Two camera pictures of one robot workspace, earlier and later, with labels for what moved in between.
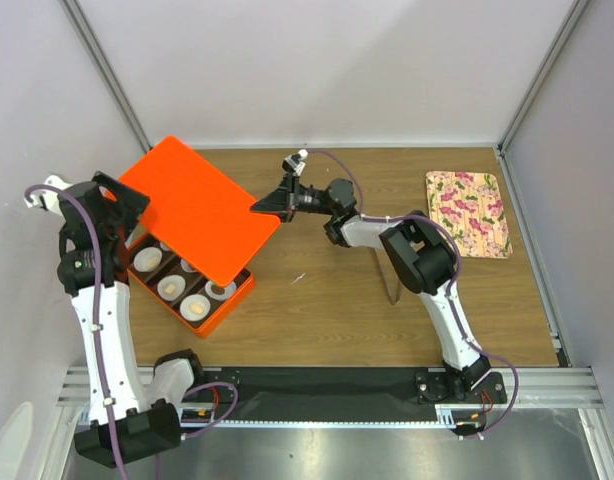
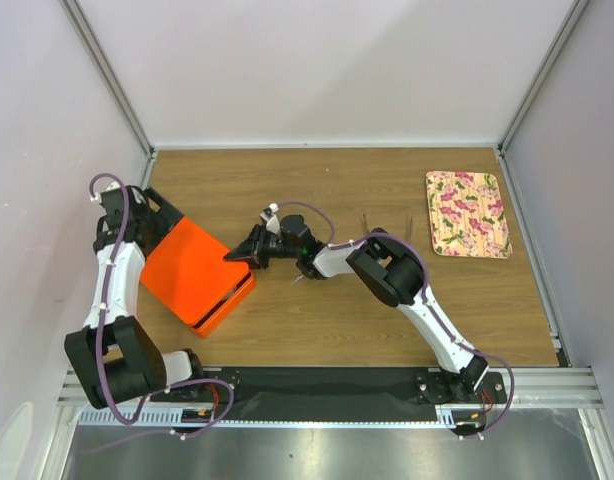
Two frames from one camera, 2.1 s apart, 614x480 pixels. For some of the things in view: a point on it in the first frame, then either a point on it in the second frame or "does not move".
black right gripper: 281,201 -> 247,250
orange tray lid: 198,211 -> 187,271
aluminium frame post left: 74,10 does not move
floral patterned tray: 472,204 does not move
